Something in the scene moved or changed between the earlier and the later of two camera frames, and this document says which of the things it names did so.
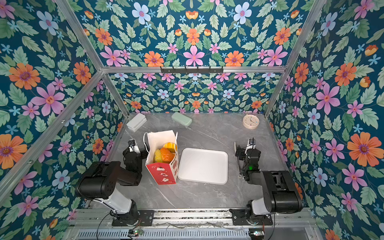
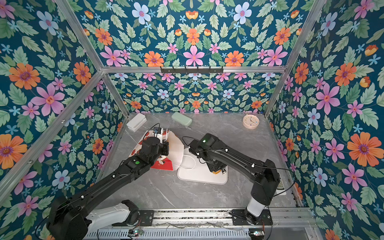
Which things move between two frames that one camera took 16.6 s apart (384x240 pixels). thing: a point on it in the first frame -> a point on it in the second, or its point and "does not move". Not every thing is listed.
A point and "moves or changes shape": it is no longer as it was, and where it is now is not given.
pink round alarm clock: [250, 121] does not move
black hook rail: [167, 69] does not move
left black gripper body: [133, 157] -> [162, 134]
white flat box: [136, 122] does not move
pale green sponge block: [181, 118] does not move
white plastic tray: [203, 165] does not move
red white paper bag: [161, 160] moves or changes shape
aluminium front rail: [296, 218] does not move
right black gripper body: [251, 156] -> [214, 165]
